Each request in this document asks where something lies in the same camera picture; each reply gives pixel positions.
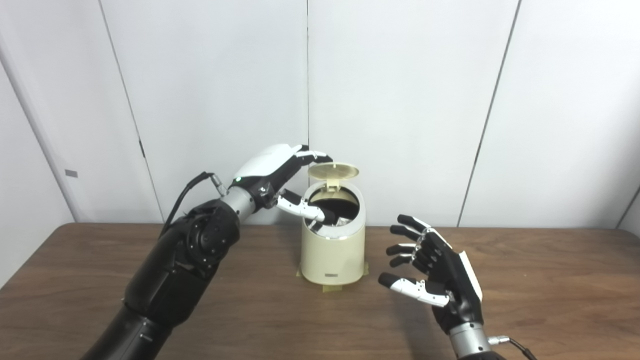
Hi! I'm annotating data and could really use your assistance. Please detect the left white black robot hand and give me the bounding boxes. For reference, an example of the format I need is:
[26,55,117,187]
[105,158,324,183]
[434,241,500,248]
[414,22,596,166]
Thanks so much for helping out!
[232,143,337,226]

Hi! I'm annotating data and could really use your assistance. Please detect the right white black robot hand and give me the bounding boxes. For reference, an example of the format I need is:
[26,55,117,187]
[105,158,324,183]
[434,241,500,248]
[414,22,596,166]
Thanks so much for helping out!
[377,214,485,335]

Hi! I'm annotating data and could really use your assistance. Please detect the cream round bin lid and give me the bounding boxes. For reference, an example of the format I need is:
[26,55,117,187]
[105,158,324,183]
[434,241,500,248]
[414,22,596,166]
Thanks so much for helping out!
[307,162,360,191]

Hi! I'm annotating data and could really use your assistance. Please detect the cream-colored round bin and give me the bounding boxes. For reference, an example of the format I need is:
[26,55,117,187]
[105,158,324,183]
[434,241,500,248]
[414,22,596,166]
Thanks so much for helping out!
[299,181,367,287]

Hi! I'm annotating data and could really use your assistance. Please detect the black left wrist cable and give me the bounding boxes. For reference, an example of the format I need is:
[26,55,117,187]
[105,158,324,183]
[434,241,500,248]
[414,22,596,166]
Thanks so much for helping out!
[159,171,228,238]

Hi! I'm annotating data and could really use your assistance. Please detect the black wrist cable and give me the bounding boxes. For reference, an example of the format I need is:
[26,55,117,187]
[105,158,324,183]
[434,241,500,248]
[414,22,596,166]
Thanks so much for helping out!
[488,336,538,360]
[159,171,228,238]

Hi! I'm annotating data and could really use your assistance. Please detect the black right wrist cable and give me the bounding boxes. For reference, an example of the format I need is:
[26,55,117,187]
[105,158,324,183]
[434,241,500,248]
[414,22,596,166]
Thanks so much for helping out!
[488,336,538,360]

